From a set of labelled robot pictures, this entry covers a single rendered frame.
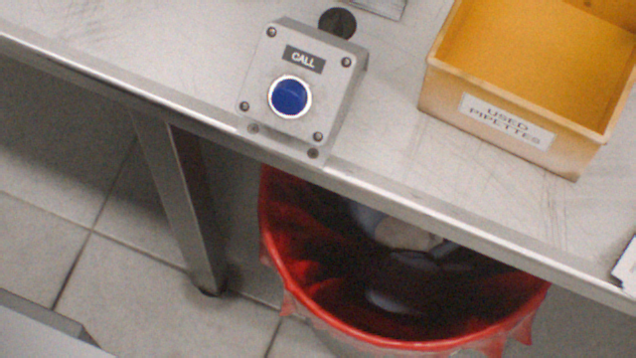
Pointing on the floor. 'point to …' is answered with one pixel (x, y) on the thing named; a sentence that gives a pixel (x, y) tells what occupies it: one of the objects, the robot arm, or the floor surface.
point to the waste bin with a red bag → (336, 238)
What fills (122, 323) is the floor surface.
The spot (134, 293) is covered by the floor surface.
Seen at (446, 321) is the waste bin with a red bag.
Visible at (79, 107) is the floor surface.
